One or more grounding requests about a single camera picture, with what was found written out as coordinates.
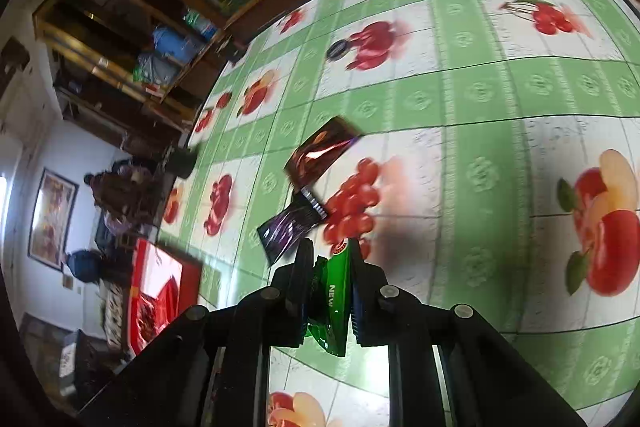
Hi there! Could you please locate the green plastic bottle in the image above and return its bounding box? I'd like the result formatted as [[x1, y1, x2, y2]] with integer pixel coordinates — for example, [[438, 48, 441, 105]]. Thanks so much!
[[182, 7, 219, 40]]

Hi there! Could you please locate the dark purple snack packet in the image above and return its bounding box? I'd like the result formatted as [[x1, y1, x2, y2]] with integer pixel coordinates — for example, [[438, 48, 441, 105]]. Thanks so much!
[[256, 188, 329, 268]]

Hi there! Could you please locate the red tray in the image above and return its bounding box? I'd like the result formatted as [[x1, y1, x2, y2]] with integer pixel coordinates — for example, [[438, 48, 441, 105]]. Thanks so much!
[[102, 237, 203, 358]]

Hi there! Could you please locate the framed wall picture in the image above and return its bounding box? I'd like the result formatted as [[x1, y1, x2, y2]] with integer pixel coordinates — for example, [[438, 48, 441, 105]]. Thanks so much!
[[27, 167, 80, 265]]

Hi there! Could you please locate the grey plastic bag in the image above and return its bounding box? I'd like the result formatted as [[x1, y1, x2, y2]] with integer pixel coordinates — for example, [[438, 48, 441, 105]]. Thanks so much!
[[135, 52, 176, 84]]

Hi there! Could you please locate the maroon foil snack packet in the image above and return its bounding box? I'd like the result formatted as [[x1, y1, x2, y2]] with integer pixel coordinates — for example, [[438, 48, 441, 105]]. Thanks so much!
[[284, 117, 361, 186]]

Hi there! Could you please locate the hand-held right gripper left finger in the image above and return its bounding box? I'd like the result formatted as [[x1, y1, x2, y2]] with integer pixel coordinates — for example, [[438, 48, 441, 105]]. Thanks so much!
[[75, 238, 316, 427]]

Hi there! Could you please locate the green snack packet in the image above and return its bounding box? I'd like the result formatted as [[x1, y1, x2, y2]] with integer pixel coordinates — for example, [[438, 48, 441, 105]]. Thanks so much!
[[306, 252, 357, 357]]

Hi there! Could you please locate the dark blue bag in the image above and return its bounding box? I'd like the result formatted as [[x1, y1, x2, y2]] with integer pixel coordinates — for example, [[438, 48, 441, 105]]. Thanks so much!
[[66, 248, 103, 285]]

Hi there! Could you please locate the wooden shelf unit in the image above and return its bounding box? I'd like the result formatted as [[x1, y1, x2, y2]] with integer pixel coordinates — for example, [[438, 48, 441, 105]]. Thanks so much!
[[32, 0, 226, 142]]

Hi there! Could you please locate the black cup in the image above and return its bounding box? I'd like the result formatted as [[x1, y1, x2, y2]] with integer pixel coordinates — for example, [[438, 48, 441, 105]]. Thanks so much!
[[167, 146, 199, 180]]

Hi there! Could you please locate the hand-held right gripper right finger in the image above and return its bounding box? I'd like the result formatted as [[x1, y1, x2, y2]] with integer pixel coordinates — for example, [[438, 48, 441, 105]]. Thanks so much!
[[348, 239, 588, 427]]

